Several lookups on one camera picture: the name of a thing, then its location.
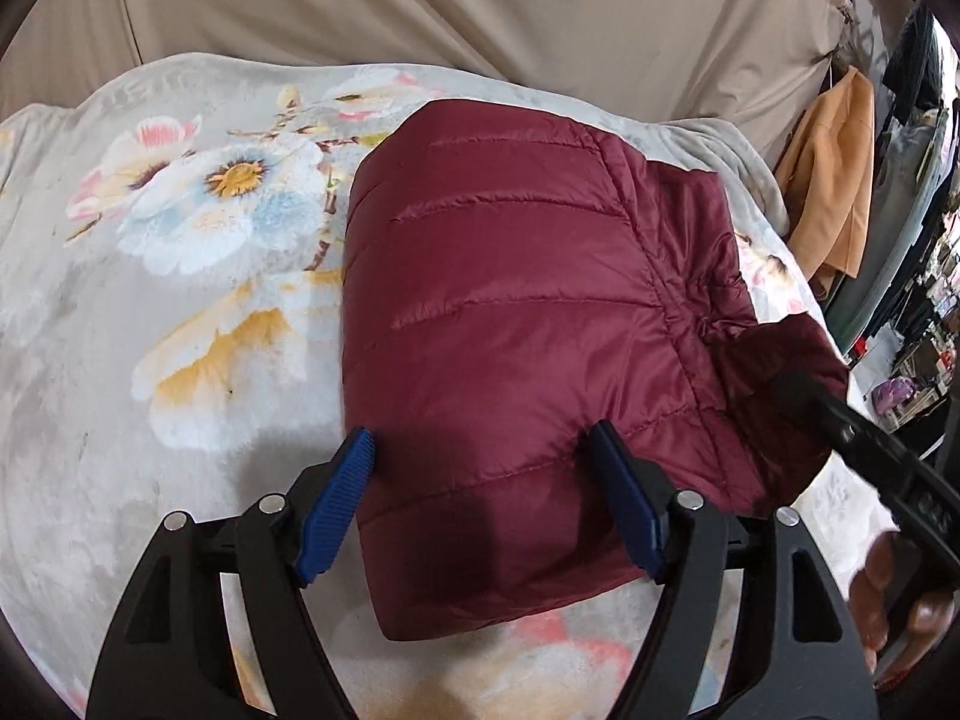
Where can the person's right hand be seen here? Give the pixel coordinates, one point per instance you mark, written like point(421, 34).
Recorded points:
point(892, 600)

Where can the orange hanging coat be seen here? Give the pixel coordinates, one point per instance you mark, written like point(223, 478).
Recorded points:
point(829, 180)

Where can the dark hanging clothes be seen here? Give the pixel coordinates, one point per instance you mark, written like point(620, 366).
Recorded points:
point(911, 165)

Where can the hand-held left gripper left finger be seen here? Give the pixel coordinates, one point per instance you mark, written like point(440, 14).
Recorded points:
point(334, 510)

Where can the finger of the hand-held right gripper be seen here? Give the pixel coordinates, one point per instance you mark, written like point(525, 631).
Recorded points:
point(832, 409)

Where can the maroon puffer jacket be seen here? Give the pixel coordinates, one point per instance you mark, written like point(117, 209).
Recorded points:
point(525, 330)

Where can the purple bag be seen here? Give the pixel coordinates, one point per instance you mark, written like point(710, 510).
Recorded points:
point(894, 396)

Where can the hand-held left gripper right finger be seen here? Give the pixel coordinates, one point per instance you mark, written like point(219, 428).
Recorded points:
point(626, 499)

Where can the beige cloth backdrop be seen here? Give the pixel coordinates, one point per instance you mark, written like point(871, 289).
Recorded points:
point(450, 7)

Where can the floral fleece blanket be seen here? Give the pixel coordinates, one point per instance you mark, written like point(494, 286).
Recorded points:
point(150, 277)

